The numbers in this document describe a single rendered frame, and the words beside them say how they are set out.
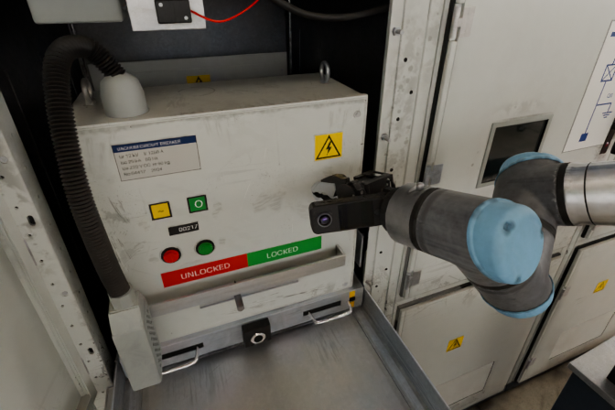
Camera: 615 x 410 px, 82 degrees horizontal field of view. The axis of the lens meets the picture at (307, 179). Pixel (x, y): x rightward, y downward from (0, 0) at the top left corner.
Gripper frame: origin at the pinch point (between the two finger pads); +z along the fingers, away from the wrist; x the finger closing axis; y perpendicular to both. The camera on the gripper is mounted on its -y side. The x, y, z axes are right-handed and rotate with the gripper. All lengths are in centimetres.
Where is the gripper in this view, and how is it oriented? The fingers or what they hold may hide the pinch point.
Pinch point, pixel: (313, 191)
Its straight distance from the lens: 67.3
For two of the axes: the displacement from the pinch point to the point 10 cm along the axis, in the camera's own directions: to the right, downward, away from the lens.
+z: -5.7, -1.5, 8.1
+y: 8.1, -2.8, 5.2
